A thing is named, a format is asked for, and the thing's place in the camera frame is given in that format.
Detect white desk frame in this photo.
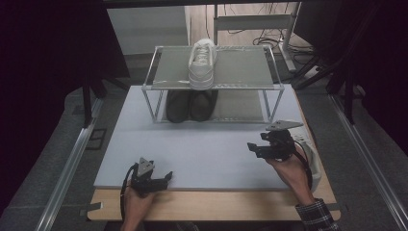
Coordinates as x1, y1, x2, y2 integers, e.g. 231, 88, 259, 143
213, 2, 303, 72

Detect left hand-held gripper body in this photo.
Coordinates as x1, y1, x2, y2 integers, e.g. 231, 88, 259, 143
129, 157, 162, 197

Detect black floor cables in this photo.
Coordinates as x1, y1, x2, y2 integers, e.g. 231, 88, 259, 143
252, 30, 317, 65

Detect black curtain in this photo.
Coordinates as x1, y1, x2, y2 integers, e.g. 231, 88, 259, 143
0, 0, 132, 206
293, 0, 408, 157

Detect metal shoe rack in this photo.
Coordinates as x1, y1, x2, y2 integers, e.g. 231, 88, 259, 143
141, 44, 286, 124

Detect white sneaker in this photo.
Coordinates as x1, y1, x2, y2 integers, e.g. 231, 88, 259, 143
187, 38, 218, 91
288, 126, 322, 193

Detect grey panel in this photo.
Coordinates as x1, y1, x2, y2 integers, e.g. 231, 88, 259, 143
107, 5, 191, 56

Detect black stand legs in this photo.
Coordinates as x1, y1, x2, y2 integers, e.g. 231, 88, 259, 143
81, 73, 130, 128
292, 54, 358, 125

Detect person's left hand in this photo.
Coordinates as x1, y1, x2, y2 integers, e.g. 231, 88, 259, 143
120, 183, 159, 231

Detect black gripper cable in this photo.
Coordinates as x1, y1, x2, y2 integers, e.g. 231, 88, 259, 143
119, 163, 140, 222
292, 147, 315, 191

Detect light grey board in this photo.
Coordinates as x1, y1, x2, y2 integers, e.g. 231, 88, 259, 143
93, 84, 317, 192

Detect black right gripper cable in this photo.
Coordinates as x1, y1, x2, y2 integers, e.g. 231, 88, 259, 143
292, 147, 315, 191

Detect black square floor frame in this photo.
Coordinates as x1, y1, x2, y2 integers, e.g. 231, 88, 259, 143
85, 128, 108, 151

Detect person's right hand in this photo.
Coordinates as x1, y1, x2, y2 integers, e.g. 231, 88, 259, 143
264, 147, 316, 206

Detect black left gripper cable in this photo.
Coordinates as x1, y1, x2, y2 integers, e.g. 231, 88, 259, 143
119, 163, 140, 222

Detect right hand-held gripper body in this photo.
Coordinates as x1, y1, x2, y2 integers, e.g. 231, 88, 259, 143
260, 119, 304, 162

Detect black slip-on shoe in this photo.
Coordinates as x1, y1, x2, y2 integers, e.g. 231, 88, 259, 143
189, 90, 219, 122
166, 90, 193, 124

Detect aluminium rail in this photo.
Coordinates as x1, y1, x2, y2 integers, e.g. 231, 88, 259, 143
329, 94, 408, 231
35, 97, 104, 231

